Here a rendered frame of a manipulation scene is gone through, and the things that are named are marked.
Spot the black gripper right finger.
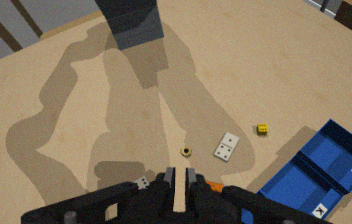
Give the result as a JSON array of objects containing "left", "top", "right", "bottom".
[{"left": 185, "top": 168, "right": 333, "bottom": 224}]

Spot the blue three-compartment bin rack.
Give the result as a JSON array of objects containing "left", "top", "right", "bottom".
[{"left": 255, "top": 119, "right": 352, "bottom": 219}]

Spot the white domino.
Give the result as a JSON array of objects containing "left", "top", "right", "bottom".
[
  {"left": 214, "top": 132, "right": 239, "bottom": 162},
  {"left": 133, "top": 175, "right": 149, "bottom": 189}
]

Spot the yellow die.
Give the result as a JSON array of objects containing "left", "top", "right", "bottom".
[{"left": 256, "top": 124, "right": 268, "bottom": 135}]

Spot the orange aa battery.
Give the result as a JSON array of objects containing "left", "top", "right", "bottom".
[{"left": 206, "top": 181, "right": 225, "bottom": 192}]

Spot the small brass hex nut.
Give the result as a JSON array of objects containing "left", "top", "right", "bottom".
[{"left": 182, "top": 147, "right": 191, "bottom": 158}]

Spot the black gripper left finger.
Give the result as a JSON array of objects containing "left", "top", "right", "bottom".
[{"left": 21, "top": 167, "right": 176, "bottom": 224}]

